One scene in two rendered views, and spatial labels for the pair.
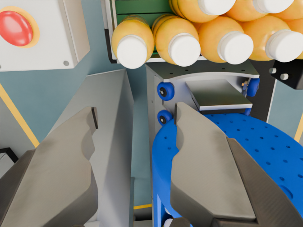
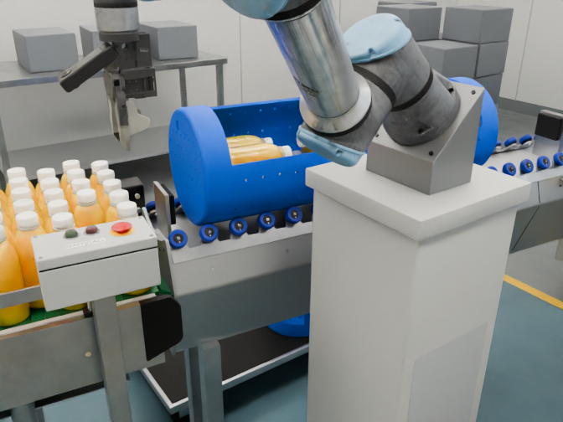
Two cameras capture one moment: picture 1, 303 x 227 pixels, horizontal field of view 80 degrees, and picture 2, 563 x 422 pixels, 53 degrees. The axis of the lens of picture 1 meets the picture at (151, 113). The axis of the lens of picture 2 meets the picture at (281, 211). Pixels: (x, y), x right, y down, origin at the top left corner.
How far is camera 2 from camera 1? 1.11 m
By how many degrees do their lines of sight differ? 53
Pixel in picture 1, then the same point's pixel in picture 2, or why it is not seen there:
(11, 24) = (118, 225)
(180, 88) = not seen: hidden behind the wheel
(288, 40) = (101, 173)
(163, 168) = (202, 168)
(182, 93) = not seen: hidden behind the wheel
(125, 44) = (121, 207)
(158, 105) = (204, 249)
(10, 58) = (144, 232)
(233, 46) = (110, 183)
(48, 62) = (142, 222)
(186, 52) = (118, 192)
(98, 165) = (318, 263)
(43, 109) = not seen: outside the picture
